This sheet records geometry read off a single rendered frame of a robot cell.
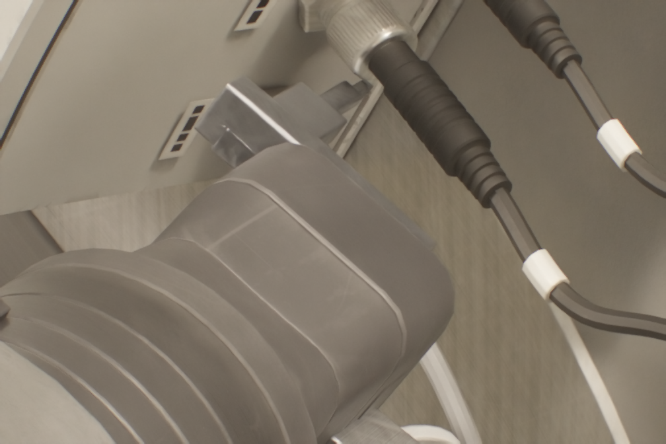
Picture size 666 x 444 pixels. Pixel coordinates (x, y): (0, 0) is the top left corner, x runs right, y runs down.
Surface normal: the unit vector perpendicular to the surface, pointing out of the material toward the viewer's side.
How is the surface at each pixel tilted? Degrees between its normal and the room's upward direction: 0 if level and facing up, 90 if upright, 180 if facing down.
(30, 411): 43
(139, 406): 47
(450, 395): 67
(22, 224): 33
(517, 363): 90
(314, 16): 133
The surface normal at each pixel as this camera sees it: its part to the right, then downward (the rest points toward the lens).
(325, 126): 0.55, -0.71
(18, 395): 0.37, -0.84
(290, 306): 0.40, -0.58
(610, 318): -0.51, -0.16
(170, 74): 0.53, 0.71
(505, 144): -0.74, 0.11
